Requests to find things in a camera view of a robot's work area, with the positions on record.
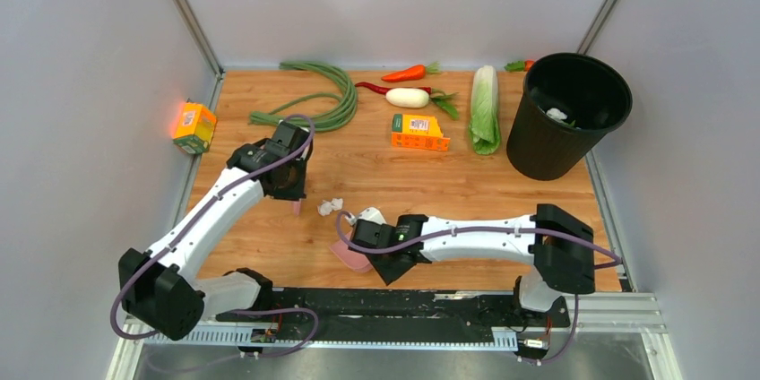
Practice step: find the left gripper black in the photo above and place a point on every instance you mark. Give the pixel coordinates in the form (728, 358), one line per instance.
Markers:
(297, 193)

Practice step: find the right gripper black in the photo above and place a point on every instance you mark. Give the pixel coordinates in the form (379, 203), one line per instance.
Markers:
(388, 273)

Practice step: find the pink hand brush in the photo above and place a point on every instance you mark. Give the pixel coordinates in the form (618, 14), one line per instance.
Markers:
(296, 207)

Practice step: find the pink dustpan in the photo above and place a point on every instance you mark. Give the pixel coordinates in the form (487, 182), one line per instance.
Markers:
(356, 262)

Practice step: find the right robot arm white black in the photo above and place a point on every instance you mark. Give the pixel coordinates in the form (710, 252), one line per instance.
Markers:
(555, 244)

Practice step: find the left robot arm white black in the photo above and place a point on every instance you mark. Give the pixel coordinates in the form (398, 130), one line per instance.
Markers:
(159, 286)

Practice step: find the paper scrap centre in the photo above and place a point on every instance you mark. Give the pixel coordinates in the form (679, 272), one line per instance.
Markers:
(325, 208)

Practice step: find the paper scrap right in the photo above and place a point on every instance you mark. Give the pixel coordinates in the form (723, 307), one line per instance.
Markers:
(337, 204)

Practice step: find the green long beans bundle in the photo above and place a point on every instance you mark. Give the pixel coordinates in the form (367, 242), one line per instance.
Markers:
(344, 102)

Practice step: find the orange yellow sponge pack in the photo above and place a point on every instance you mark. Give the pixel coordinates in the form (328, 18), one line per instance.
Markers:
(195, 129)

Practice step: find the red chili pepper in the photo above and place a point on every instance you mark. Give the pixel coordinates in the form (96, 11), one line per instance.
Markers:
(383, 90)

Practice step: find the orange box on table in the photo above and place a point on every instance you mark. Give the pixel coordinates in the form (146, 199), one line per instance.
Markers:
(418, 132)

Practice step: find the white radish with leaves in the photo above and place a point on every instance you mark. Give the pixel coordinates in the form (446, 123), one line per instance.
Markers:
(417, 98)

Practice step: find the napa cabbage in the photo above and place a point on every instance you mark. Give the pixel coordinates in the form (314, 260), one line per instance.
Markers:
(483, 124)

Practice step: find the orange carrot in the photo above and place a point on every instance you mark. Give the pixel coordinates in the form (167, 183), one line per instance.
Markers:
(413, 73)

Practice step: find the carrot behind bin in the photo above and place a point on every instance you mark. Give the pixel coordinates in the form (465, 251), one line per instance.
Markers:
(519, 66)

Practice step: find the black trash bin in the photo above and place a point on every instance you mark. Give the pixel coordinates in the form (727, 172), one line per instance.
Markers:
(569, 103)

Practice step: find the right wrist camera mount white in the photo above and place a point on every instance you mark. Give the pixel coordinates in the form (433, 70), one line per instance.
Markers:
(371, 214)

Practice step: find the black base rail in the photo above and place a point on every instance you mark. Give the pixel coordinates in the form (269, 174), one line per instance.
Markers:
(405, 315)

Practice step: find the paper scrap near brush handle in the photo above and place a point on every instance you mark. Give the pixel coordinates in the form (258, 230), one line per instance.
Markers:
(557, 115)

